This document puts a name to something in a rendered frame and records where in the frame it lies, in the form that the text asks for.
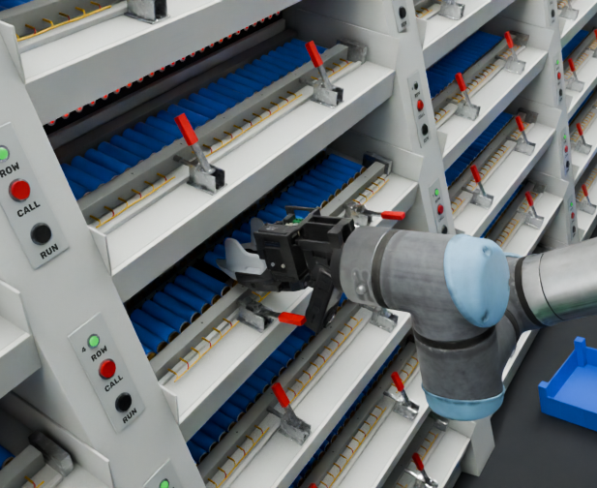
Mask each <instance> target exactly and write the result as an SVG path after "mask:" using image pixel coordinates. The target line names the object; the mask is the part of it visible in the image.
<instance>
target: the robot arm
mask: <svg viewBox="0 0 597 488"><path fill-rule="evenodd" d="M284 208H285V212H286V215H287V216H285V217H284V218H283V220H282V221H276V222H275V223H274V224H268V223H266V224H264V223H263V221H262V220H261V219H259V218H256V217H254V218H252V219H251V242H250V243H242V244H240V243H239V242H238V241H237V240H236V239H234V238H227V239H226V240H225V242H224V248H225V259H216V264H217V266H218V267H219V268H220V269H221V270H222V271H223V272H224V273H225V274H227V275H228V276H229V277H231V278H232V279H234V280H236V281H237V282H238V283H239V284H241V285H243V286H245V287H247V288H249V289H251V290H257V291H276V292H281V291H298V290H305V289H306V288H307V287H310V288H312V289H313V293H312V296H311V299H310V302H309V305H308V307H307V310H306V313H305V317H306V320H307V321H306V322H305V323H304V325H305V326H307V327H308V328H309V329H310V330H312V331H313V332H315V333H316V334H318V333H319V332H320V331H321V330H322V329H323V328H327V327H328V326H329V325H330V323H331V322H332V321H333V320H334V318H335V316H336V314H337V311H338V310H337V308H338V305H339V303H340V300H341V297H342V294H343V292H344V294H345V296H346V297H347V298H348V299H349V300H350V301H352V302H355V303H361V304H367V305H372V306H377V307H382V308H384V309H390V310H395V311H401V312H407V313H409V314H410V315H411V323H412V327H413V332H414V338H415V344H416V350H417V355H418V360H419V366H420V372H421V378H422V382H421V387H422V389H423V391H424V392H425V396H426V400H427V403H428V405H429V406H430V408H431V409H432V410H433V411H434V412H436V413H437V414H439V415H441V416H443V417H446V418H449V419H451V420H458V421H472V420H478V419H482V418H485V417H487V416H489V415H491V414H493V413H494V412H496V411H497V410H498V409H499V408H500V406H501V405H502V402H503V398H504V393H505V387H504V385H503V383H502V374H503V370H504V368H505V366H506V364H507V362H508V360H509V358H510V356H511V354H512V352H513V350H514V349H515V347H516V345H517V343H518V341H519V340H520V338H521V336H522V334H523V333H524V332H525V331H529V330H534V329H539V328H543V327H548V326H553V325H555V324H557V323H559V322H562V321H567V320H574V319H579V318H583V317H588V316H593V315H597V237H594V238H591V239H587V240H584V241H582V242H578V243H575V244H571V245H568V246H564V247H561V248H558V249H554V250H551V251H547V252H545V253H541V254H538V255H537V254H532V255H528V256H521V255H518V254H515V253H503V251H502V249H501V248H500V247H499V246H498V245H497V244H496V243H495V242H493V241H491V240H490V239H485V238H478V237H473V236H471V235H468V234H457V235H453V234H442V233H432V232H422V231H412V230H400V229H388V228H378V227H368V226H361V227H359V228H357V229H356V228H355V225H354V221H353V219H352V218H341V217H330V216H321V215H320V211H319V208H313V207H302V206H289V205H286V206H285V207H284ZM294 210H304V211H310V214H309V215H308V216H307V217H306V218H305V219H304V220H303V219H300V218H296V217H295V213H294ZM267 269H268V270H267ZM270 270H271V271H270Z"/></svg>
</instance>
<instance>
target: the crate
mask: <svg viewBox="0 0 597 488"><path fill-rule="evenodd" d="M574 344H575V349H574V350H573V352H572V353H571V354H570V355H569V357H568V358H567V359H566V361H565V362H564V363H563V364H562V366H561V367H560V368H559V369H558V371H557V372H556V373H555V375H554V376H553V377H552V379H551V380H550V381H549V382H545V381H541V382H540V384H539V385H538V389H539V397H540V404H541V411H542V413H545V414H548V415H551V416H554V417H557V418H560V419H563V420H566V421H568V422H571V423H574V424H577V425H580V426H582V427H585V428H588V429H591V430H594V431H597V349H594V348H590V347H587V346H586V345H585V338H582V337H577V338H576V339H575V341H574Z"/></svg>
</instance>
